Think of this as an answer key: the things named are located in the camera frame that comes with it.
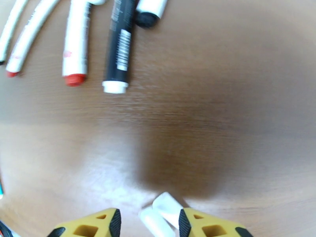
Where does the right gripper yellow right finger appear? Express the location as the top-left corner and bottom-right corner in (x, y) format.
(178, 208), (255, 237)

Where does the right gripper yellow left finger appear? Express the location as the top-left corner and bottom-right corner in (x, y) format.
(45, 208), (122, 237)

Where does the white pen cap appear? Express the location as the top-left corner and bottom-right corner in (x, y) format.
(152, 191), (184, 226)

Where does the clear pen cap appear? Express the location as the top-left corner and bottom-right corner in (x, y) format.
(138, 208), (177, 237)

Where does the black marker with white ends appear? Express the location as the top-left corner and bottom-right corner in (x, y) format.
(102, 0), (137, 94)

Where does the thick white marker red end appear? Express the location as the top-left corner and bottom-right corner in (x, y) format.
(62, 0), (93, 87)

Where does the thin white pen red tip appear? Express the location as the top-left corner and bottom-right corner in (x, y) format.
(5, 0), (62, 78)

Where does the thin white pen black tip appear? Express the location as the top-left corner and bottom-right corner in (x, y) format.
(0, 0), (30, 65)

